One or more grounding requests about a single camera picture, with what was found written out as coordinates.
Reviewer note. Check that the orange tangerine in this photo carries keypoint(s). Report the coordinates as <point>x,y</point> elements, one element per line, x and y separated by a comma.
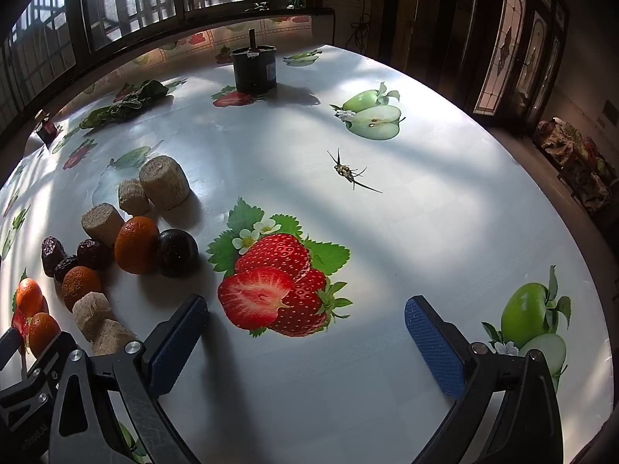
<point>80,286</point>
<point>29,297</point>
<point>42,331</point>
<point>137,244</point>

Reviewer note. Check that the green leafy vegetable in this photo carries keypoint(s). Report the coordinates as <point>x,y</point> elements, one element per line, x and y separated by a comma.
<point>125,102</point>

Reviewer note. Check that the large beige fibrous chunk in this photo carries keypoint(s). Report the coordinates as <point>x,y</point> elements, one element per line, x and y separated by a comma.
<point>164,182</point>

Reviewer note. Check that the black cylindrical container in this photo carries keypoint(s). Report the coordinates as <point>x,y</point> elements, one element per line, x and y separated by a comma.
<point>255,72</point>

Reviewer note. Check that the small beige fibrous chunk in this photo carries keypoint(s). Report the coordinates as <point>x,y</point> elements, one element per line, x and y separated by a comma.
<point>133,196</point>

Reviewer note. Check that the stained glass door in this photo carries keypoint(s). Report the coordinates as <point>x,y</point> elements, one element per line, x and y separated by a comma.
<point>508,43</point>

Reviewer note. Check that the fruit print tablecloth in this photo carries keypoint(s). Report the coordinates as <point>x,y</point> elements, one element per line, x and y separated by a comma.
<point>290,154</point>

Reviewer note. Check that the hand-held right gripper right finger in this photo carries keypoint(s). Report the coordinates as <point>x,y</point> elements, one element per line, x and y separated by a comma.
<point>433,343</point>

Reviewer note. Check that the dark purple plum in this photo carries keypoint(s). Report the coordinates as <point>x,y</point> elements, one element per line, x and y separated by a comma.
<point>176,253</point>

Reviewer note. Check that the small dark jar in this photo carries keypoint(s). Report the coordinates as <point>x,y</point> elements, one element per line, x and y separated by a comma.
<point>48,129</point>

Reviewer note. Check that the chair with patterned cloth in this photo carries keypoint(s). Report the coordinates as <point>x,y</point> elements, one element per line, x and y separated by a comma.
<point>575,159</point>

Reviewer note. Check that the dried red date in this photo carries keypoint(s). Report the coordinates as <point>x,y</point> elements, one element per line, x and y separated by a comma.
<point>65,268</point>
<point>94,253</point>
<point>52,255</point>

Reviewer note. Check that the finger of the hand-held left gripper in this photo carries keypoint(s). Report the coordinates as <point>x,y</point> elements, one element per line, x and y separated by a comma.
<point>9,343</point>

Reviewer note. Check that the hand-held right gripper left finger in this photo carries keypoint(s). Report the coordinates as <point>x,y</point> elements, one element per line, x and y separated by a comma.
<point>174,348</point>

